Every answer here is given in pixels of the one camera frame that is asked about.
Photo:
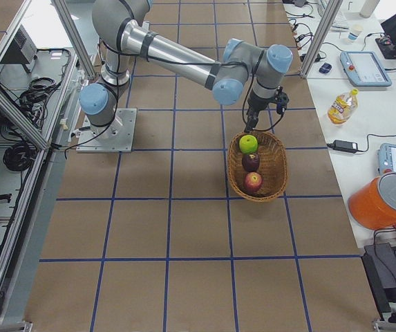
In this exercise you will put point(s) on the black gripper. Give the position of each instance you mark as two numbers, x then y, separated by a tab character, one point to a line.
255	104

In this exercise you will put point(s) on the green apple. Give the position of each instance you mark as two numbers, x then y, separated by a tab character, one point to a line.
248	144

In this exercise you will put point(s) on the dark purple apple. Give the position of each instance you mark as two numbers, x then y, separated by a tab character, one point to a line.
251	162

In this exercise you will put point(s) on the red apple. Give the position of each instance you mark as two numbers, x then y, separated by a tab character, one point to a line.
252	182

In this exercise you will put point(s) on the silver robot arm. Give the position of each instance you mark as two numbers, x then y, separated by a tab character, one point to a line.
119	26

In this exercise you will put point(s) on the oval wicker basket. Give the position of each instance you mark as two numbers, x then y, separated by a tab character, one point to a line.
273	167

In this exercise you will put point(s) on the orange juice bottle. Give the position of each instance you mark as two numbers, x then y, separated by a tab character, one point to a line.
343	107

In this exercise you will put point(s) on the black power adapter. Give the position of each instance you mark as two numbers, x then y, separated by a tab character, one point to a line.
343	146

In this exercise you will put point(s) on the blue teach pendant far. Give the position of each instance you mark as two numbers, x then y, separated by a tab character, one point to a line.
363	69

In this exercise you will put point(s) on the white paper cup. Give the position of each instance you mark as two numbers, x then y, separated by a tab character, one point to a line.
354	32

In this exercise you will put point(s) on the orange bucket with lid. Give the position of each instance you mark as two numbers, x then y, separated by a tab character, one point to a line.
374	205

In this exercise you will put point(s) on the white bottle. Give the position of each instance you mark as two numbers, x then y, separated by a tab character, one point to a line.
368	8

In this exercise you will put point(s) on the black device on desk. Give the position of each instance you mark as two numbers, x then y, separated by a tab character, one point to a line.
380	265

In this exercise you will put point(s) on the grey control box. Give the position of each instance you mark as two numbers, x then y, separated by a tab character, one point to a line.
21	51

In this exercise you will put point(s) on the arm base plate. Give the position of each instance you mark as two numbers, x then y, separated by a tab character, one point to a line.
117	138

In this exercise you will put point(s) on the aluminium frame post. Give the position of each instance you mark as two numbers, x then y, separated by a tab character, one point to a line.
321	32

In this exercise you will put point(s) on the aluminium frame rail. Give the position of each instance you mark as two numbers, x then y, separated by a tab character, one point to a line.
12	111

